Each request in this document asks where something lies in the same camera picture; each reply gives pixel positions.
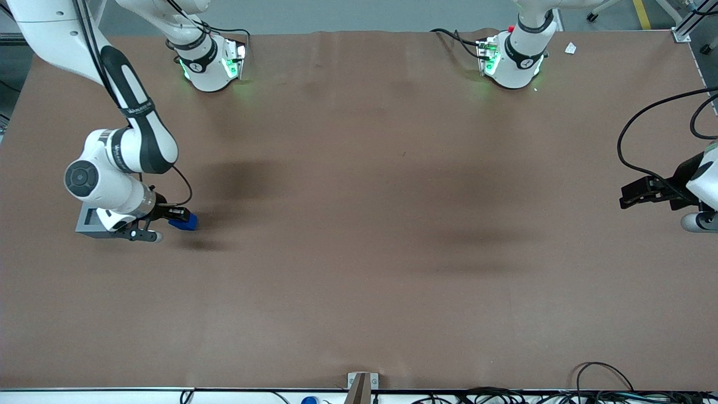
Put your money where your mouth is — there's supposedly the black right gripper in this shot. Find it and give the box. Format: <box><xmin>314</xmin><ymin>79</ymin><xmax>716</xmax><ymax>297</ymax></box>
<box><xmin>147</xmin><ymin>192</ymin><xmax>190</xmax><ymax>224</ymax></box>

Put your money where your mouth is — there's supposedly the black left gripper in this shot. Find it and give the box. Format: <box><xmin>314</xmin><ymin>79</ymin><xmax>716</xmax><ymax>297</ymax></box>
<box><xmin>620</xmin><ymin>153</ymin><xmax>703</xmax><ymax>213</ymax></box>

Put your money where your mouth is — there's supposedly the blue plastic part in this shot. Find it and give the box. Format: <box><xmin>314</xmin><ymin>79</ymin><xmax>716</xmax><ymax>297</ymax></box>
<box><xmin>168</xmin><ymin>213</ymin><xmax>199</xmax><ymax>232</ymax></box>

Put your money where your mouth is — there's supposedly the gray cube base with recess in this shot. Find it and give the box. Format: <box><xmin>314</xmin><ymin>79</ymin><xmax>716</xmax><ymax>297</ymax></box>
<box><xmin>75</xmin><ymin>201</ymin><xmax>138</xmax><ymax>240</ymax></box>

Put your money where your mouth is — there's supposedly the brown paper table cover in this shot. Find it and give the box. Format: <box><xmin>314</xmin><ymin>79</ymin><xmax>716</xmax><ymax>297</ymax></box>
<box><xmin>0</xmin><ymin>29</ymin><xmax>718</xmax><ymax>391</ymax></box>

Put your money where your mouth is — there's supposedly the white chair leg with caster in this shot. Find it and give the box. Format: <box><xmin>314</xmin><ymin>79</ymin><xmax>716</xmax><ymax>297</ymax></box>
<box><xmin>586</xmin><ymin>0</ymin><xmax>624</xmax><ymax>23</ymax></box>

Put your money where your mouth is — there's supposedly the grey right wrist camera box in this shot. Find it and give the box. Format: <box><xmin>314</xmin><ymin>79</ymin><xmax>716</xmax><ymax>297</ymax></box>
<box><xmin>115</xmin><ymin>221</ymin><xmax>164</xmax><ymax>244</ymax></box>

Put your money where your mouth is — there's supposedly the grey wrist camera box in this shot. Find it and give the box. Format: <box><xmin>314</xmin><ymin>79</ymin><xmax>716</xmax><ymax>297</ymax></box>
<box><xmin>680</xmin><ymin>211</ymin><xmax>718</xmax><ymax>233</ymax></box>
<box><xmin>115</xmin><ymin>221</ymin><xmax>164</xmax><ymax>244</ymax></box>

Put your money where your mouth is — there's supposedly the long black left arm cable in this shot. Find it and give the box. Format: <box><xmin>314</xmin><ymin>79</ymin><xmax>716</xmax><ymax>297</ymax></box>
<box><xmin>617</xmin><ymin>87</ymin><xmax>718</xmax><ymax>203</ymax></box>

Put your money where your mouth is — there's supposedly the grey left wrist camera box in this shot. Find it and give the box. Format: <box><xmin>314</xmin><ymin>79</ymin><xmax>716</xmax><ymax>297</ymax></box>
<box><xmin>680</xmin><ymin>211</ymin><xmax>718</xmax><ymax>233</ymax></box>

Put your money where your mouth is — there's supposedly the short black cable loop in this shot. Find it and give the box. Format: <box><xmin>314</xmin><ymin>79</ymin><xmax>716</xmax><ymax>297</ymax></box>
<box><xmin>689</xmin><ymin>93</ymin><xmax>718</xmax><ymax>140</ymax></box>

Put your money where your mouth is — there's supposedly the black arched cable loop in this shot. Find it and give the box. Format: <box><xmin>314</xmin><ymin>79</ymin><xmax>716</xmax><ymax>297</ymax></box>
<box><xmin>571</xmin><ymin>361</ymin><xmax>636</xmax><ymax>393</ymax></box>

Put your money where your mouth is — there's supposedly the black right arm base cable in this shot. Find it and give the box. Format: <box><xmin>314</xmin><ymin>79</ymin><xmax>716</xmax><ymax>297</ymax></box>
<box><xmin>168</xmin><ymin>0</ymin><xmax>251</xmax><ymax>54</ymax></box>

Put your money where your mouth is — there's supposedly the black arm base cable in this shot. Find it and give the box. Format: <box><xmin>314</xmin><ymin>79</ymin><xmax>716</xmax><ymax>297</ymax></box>
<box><xmin>168</xmin><ymin>0</ymin><xmax>251</xmax><ymax>54</ymax></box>
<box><xmin>430</xmin><ymin>27</ymin><xmax>486</xmax><ymax>58</ymax></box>

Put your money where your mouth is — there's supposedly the tangled black cables bundle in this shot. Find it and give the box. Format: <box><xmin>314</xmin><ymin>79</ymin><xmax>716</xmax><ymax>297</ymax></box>
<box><xmin>412</xmin><ymin>386</ymin><xmax>718</xmax><ymax>404</ymax></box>

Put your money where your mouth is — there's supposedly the black left arm base cable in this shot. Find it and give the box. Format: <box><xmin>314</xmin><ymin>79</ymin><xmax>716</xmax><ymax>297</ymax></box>
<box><xmin>430</xmin><ymin>27</ymin><xmax>486</xmax><ymax>58</ymax></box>

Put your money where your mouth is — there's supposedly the metal bracket with brown post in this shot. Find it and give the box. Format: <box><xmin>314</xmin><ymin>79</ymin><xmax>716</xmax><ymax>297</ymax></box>
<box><xmin>343</xmin><ymin>372</ymin><xmax>380</xmax><ymax>404</ymax></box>

